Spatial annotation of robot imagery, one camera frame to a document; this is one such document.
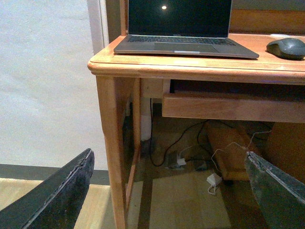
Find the wooden keyboard tray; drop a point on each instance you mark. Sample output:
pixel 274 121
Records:
pixel 235 101

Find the wooden rolling stand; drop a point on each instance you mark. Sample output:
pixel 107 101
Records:
pixel 230 147

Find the dark grey logi mouse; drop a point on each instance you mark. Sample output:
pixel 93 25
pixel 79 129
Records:
pixel 287 48

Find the wooden desk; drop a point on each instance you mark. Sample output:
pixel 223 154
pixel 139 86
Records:
pixel 119 77

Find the white plug on power strip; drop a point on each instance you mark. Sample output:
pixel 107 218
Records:
pixel 181 162

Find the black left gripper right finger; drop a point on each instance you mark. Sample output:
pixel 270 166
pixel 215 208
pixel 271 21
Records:
pixel 280 196

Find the grey laptop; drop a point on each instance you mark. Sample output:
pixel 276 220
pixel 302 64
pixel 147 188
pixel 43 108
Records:
pixel 181 27

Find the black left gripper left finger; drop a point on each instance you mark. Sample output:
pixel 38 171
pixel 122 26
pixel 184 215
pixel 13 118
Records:
pixel 56 202

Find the white power adapter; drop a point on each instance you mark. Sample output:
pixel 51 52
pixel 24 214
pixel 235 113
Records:
pixel 214 179

